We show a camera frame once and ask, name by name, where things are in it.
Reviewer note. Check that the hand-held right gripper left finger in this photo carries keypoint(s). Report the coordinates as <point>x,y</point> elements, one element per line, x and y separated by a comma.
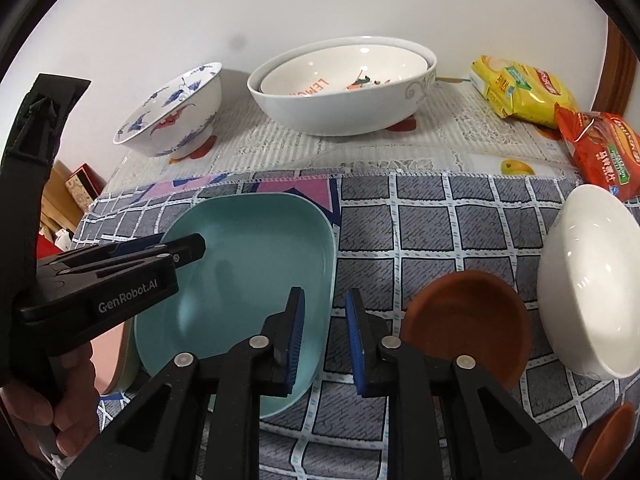
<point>298,342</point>

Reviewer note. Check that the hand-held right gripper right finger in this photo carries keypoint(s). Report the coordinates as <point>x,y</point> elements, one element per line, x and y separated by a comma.
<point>355,342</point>

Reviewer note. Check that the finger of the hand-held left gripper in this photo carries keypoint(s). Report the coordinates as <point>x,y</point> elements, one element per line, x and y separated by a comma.
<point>135,248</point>
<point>187,250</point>

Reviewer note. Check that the teal square plate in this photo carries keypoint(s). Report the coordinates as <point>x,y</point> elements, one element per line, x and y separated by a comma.
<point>240,260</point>

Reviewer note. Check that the brown small dish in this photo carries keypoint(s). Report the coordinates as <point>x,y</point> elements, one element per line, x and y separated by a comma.
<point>465,320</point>
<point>605,435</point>

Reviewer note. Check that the plain white bowl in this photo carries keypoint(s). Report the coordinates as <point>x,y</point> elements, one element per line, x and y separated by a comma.
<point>590,280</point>

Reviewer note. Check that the person's left hand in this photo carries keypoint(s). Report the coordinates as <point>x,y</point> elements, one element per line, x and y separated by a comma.
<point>75,400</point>

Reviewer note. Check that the pink plate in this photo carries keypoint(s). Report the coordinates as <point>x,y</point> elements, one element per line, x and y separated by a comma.
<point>112,355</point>

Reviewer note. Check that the red box with patterned side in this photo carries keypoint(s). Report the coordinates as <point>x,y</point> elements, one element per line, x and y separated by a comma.
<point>85,187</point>

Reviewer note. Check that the wooden box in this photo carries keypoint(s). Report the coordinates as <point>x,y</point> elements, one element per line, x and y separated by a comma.
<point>52,200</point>

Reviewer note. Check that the blue patterned porcelain bowl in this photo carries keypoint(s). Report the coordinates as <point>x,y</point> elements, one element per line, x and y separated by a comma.
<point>165,110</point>

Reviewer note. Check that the grey checked cloth with stars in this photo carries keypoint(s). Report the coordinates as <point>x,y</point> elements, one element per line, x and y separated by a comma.
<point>450,230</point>

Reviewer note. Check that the white printed tablecloth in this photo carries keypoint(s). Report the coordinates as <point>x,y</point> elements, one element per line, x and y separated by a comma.
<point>300,155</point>

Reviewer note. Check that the large white bowl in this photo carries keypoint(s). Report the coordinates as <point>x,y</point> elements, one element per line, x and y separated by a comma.
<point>340,115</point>

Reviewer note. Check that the white bowl with orange print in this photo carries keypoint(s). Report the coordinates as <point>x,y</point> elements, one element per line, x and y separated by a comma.
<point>340,70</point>

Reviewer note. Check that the yellow snack packet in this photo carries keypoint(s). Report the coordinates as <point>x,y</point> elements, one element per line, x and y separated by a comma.
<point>525,90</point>

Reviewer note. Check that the orange snack packet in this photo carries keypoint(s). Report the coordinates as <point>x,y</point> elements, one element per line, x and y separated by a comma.
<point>600,150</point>

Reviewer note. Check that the brown wooden door frame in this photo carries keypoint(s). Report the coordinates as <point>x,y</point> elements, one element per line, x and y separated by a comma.
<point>617,75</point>

